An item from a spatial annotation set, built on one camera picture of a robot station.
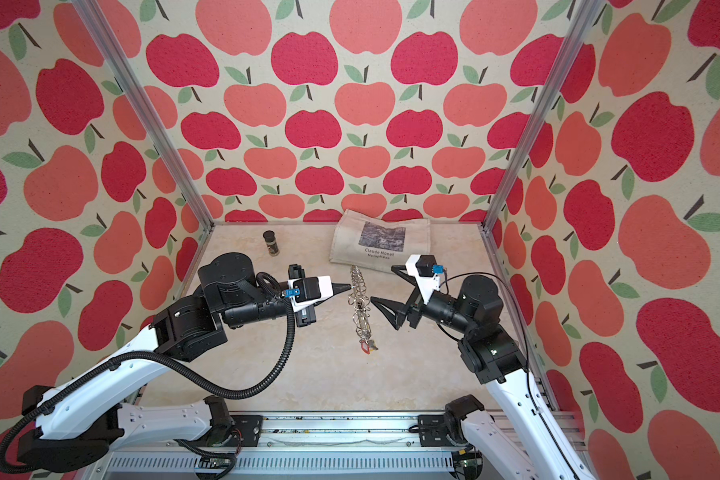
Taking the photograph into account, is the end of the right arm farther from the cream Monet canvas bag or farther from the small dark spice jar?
the small dark spice jar

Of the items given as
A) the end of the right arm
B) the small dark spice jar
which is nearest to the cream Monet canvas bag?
the small dark spice jar

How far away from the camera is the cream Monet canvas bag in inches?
41.9
